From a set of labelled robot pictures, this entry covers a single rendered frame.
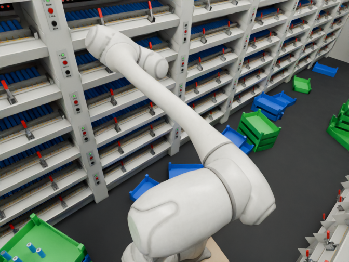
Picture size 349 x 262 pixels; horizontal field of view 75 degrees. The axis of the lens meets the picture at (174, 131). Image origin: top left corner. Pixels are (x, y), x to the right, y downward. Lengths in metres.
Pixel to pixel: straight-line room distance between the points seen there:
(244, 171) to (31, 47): 0.86
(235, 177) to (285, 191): 1.53
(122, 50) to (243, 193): 0.53
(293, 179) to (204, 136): 1.59
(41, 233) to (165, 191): 0.91
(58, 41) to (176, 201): 0.80
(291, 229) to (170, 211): 1.47
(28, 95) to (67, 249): 0.68
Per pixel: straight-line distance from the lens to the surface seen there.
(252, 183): 0.53
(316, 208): 2.05
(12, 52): 1.03
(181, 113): 0.65
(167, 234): 0.45
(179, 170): 1.89
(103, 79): 1.20
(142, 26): 1.23
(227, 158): 0.54
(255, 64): 2.45
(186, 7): 1.40
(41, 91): 1.13
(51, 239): 1.26
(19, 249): 1.29
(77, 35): 1.11
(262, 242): 1.72
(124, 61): 0.72
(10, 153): 1.23
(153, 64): 0.82
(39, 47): 1.04
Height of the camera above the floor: 1.47
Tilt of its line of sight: 41 degrees down
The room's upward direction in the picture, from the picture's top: 4 degrees clockwise
